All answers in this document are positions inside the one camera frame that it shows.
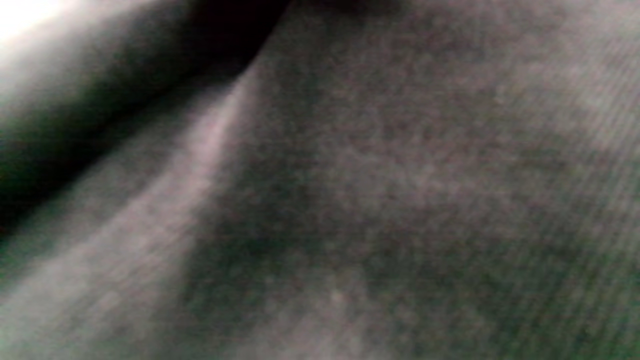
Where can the person's right hand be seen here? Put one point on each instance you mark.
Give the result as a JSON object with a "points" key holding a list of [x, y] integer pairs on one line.
{"points": [[125, 65]]}

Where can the black trousers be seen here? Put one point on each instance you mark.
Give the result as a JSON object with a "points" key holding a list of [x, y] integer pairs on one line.
{"points": [[400, 175]]}

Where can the white table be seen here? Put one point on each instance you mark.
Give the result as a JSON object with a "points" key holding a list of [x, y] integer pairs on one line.
{"points": [[15, 12]]}

